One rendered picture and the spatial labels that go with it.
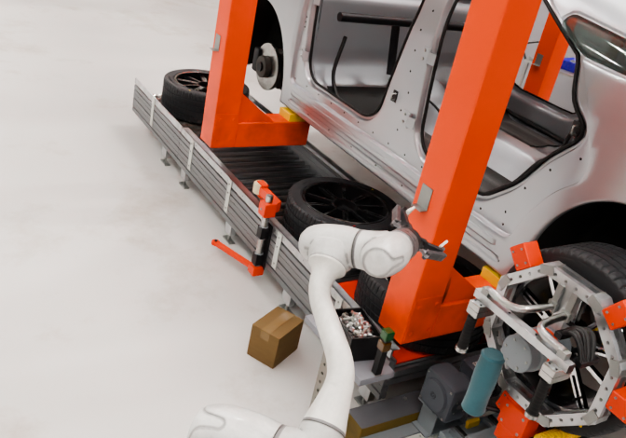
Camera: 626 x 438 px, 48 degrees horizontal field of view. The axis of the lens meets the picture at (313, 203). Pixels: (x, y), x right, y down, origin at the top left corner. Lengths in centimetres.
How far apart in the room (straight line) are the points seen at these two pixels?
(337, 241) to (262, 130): 267
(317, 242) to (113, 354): 179
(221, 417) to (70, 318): 212
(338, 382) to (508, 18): 135
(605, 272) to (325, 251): 107
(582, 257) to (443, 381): 83
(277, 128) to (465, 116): 213
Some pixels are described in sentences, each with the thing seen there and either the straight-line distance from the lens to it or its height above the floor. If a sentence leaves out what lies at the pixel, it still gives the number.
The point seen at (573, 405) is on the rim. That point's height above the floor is 64.
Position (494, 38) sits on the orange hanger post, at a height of 177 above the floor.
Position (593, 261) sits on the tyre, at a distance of 253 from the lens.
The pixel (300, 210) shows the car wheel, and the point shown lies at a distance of 379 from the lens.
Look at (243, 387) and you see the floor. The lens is 332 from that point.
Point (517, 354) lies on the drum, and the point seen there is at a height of 85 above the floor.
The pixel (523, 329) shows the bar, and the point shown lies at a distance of 239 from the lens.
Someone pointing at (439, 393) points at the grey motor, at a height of 35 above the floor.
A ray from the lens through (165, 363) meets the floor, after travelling 338.
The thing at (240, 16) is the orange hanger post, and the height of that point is 132.
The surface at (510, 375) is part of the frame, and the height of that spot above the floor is 63.
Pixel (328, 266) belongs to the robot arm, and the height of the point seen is 128.
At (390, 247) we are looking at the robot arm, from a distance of 172.
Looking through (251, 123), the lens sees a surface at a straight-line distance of 434.
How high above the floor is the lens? 217
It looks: 25 degrees down
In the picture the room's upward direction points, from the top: 13 degrees clockwise
